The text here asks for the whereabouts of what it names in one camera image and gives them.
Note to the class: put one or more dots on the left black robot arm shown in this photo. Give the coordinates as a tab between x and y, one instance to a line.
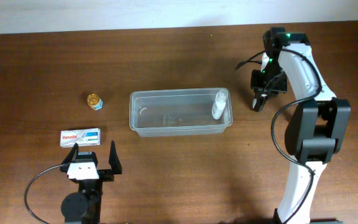
84	205

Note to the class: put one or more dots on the clear plastic container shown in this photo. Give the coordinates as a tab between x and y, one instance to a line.
180	112

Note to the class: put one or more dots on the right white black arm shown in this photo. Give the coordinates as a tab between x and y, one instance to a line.
318	125

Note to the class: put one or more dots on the gold lid small jar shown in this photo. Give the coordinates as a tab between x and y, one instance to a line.
94	101

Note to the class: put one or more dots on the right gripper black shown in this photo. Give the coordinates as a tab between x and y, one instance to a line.
258	86

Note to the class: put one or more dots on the white Panadol box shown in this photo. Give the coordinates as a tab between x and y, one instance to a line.
81	137

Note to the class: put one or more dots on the white translucent bottle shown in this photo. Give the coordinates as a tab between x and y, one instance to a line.
219	104

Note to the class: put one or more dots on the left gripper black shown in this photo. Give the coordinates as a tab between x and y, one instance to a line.
108	175

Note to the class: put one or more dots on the black bottle white cap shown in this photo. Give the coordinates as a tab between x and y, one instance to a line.
255	100

